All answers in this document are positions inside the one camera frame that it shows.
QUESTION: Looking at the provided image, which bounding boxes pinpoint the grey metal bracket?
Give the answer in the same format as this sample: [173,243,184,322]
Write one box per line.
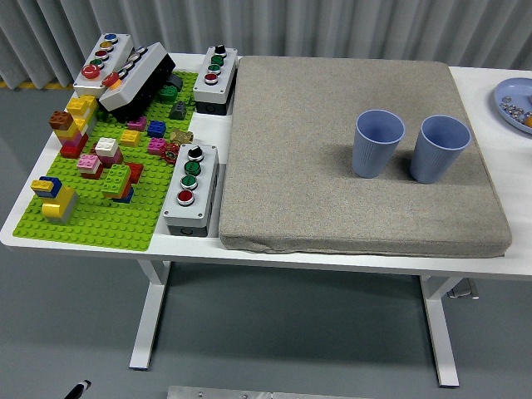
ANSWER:
[446,278,480,300]

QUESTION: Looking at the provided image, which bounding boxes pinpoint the brown yellow pink brick tower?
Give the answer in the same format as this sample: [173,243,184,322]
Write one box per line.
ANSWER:
[48,110,91,160]

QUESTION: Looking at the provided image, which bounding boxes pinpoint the white button box black base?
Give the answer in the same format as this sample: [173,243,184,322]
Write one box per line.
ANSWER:
[98,42,177,123]

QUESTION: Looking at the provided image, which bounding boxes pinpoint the red valve handwheel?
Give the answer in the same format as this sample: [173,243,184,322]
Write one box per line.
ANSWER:
[160,143,181,165]

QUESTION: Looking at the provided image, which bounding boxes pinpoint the grey pleated curtain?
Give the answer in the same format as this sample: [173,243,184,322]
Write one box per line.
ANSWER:
[0,0,532,89]

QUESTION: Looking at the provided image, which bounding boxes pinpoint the grey-brown cushion mat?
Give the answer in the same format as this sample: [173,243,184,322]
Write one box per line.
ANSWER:
[218,55,513,259]

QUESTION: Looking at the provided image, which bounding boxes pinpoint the yellow floor tape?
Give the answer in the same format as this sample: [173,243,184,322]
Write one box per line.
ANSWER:
[0,81,76,90]

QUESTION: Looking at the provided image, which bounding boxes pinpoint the yellow white brick tower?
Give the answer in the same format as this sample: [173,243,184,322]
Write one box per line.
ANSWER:
[66,94,99,136]

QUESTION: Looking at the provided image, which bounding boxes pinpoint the pink white red brick stack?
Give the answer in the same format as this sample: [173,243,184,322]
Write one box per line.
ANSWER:
[76,153,105,180]

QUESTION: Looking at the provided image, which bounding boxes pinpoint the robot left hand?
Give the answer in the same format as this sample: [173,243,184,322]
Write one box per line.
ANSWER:
[66,379,92,399]

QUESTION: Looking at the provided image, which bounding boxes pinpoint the green brick baseplate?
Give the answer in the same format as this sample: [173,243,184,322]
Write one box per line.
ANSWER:
[12,71,200,253]

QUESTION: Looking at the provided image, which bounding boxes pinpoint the blue ribbed cup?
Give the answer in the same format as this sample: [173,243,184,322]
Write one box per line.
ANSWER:
[351,108,406,180]
[409,115,472,185]

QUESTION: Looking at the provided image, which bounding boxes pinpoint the blue plate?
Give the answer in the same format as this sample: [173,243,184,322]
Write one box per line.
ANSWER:
[493,76,532,135]

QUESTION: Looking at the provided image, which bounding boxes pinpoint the white table leg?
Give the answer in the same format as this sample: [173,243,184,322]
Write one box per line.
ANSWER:
[418,274,463,388]
[129,259,171,371]

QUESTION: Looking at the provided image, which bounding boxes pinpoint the brass valve fitting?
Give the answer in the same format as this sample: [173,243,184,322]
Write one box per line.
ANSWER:
[170,128,195,146]

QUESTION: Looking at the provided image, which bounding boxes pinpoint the green orange blue brick stack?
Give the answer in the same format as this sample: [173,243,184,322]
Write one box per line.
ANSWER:
[101,163,135,204]

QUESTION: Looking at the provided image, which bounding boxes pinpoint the grey metal plate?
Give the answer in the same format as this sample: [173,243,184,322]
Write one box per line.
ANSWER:
[166,385,375,399]

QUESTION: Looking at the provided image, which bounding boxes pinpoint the white five-button control box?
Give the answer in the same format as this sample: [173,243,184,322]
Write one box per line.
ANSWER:
[72,32,135,100]

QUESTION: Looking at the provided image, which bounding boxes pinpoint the blue yellow grey brick stack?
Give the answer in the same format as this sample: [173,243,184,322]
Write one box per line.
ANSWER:
[31,175,80,226]

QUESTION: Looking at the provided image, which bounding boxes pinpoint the four-button switch box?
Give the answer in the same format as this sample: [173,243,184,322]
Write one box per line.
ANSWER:
[162,143,220,239]
[192,44,239,116]

